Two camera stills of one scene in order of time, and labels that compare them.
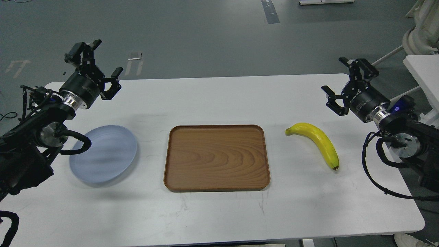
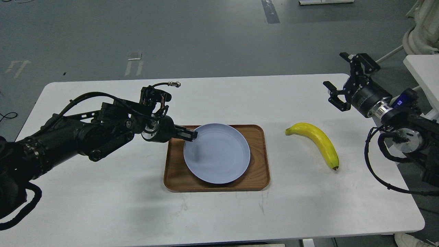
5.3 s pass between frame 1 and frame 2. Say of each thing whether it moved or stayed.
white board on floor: stayed
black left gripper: moved
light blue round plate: moved
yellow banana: stayed
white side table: stayed
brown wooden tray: stayed
